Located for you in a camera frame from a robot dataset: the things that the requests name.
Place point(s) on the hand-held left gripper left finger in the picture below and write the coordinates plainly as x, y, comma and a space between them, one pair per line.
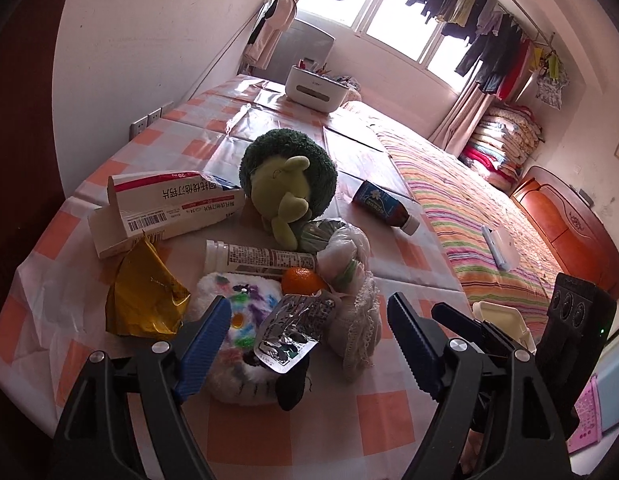
204, 345

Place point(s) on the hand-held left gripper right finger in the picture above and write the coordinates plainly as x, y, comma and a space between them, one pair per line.
414, 350

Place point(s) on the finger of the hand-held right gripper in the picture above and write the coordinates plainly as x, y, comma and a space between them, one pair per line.
459, 320

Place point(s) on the gold foil wrapper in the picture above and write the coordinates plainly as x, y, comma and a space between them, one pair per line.
139, 295

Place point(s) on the silver blister pack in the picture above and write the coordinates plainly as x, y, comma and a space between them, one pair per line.
289, 330

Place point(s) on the white printed tube bottle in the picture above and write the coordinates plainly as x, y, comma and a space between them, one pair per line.
259, 257

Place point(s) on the orange peel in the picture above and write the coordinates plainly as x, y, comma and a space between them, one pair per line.
302, 280

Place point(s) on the white plastic bag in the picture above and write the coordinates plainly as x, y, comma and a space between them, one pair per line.
339, 255

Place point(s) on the white red medicine box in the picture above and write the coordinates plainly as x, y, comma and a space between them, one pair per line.
164, 210

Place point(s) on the silver foil wrapper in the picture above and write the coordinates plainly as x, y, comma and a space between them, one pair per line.
314, 235

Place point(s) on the cream lidded box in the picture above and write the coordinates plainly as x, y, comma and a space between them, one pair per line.
504, 320

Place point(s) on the white fluffy colourful plush toy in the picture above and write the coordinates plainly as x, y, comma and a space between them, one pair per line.
239, 385

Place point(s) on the light blue container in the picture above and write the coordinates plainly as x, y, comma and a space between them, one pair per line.
612, 380

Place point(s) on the white mesh net bag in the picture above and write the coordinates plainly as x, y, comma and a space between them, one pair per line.
354, 340

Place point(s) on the pink plastic mat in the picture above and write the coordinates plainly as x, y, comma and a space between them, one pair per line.
592, 415

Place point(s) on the orange checked tablecloth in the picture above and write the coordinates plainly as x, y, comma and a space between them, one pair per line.
414, 255

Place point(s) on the white flat device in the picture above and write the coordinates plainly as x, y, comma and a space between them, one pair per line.
502, 247

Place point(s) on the striped bed sheet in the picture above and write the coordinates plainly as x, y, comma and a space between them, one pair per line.
449, 200

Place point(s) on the wooden headboard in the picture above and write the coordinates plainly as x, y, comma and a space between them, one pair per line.
564, 220

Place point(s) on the brown medicine bottle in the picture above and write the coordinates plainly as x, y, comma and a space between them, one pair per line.
384, 205

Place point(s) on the stack of folded quilts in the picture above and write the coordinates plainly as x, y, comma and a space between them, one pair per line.
499, 150

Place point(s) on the green broccoli plush toy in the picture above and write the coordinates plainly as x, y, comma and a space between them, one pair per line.
284, 180

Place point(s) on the white storage box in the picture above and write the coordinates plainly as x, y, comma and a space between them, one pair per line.
317, 87

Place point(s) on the row of hanging clothes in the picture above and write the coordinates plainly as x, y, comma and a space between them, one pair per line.
489, 30

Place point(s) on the window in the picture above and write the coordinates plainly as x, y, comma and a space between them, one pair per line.
379, 15

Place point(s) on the grey cabinet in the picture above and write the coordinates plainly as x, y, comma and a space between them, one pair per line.
304, 45

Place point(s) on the white wall outlet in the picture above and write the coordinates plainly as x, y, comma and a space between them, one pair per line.
155, 117
139, 126

